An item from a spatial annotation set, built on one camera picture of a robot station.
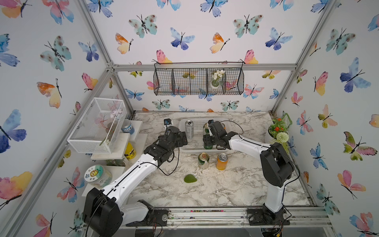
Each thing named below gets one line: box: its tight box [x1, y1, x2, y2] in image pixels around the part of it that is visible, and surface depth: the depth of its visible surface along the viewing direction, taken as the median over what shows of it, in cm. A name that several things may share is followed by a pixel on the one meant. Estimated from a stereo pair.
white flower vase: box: [211, 69, 226, 88], surface depth 90 cm
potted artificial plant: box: [267, 112, 293, 155], surface depth 92 cm
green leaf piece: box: [183, 173, 197, 184], surface depth 87 cm
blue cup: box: [120, 118, 135, 135], surface depth 85 cm
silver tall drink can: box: [185, 119, 194, 140], surface depth 97 cm
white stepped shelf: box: [81, 119, 149, 197], surface depth 80 cm
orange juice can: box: [216, 152, 228, 171], surface depth 86 cm
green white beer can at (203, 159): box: [197, 152, 210, 170], surface depth 86 cm
